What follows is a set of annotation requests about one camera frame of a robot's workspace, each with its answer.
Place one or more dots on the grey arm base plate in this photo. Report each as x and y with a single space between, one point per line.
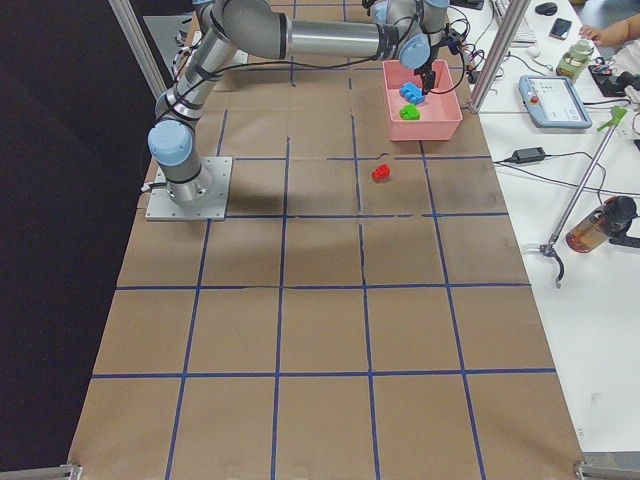
205 198

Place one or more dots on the pink plastic box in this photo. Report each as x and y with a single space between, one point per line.
439 113

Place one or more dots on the red toy block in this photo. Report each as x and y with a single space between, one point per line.
381 173

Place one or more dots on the black smartphone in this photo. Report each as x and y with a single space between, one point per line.
560 29

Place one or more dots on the black computer mouse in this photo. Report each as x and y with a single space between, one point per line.
546 8

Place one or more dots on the aluminium frame post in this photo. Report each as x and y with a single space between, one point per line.
499 48

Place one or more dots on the person's bare hand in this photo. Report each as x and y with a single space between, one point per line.
616 34

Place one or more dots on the blue toy block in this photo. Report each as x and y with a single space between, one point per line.
412 93

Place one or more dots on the black power adapter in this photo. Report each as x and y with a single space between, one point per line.
528 155

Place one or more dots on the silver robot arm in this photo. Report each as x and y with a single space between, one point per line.
410 32

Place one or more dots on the blue teach pendant tablet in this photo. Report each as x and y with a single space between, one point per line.
553 103

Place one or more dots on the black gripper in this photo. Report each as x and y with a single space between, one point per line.
428 75

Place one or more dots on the brown drink bottle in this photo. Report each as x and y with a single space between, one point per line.
608 222

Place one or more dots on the green toy block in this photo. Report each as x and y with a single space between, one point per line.
410 112

